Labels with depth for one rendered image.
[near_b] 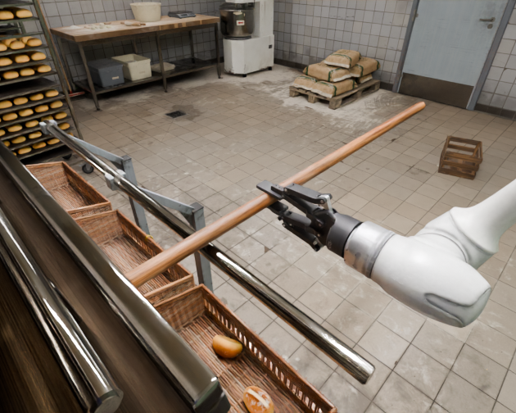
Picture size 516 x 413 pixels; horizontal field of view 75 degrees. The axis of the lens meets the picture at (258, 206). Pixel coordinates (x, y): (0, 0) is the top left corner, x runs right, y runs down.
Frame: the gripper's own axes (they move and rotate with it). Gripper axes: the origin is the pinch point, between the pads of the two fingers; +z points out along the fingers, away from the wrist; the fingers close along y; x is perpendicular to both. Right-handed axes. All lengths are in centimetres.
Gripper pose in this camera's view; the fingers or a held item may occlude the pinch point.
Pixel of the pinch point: (272, 197)
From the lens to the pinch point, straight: 72.2
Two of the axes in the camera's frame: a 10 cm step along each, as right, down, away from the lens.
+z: -7.1, -4.1, 5.7
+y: 0.0, 8.1, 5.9
